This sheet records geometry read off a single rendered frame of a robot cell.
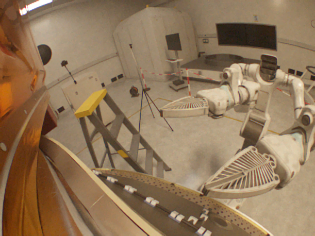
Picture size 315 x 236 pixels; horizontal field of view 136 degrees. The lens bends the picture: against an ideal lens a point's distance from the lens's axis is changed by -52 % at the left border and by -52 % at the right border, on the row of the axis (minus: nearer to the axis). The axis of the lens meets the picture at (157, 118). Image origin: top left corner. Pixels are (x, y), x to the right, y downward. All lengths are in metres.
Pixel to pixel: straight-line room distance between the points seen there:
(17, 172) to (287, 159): 0.36
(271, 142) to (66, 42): 7.47
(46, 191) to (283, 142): 0.35
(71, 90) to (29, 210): 3.15
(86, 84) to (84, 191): 3.18
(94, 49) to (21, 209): 7.58
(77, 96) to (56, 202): 3.18
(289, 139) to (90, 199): 0.31
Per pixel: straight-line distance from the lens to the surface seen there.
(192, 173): 2.13
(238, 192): 0.18
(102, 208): 0.15
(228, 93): 0.40
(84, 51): 7.48
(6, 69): 0.23
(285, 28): 7.34
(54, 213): 0.15
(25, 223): 0.15
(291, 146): 0.27
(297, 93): 0.90
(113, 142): 1.12
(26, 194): 0.18
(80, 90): 3.29
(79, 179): 0.20
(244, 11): 7.44
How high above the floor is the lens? 1.84
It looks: 33 degrees down
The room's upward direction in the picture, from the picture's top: 15 degrees counter-clockwise
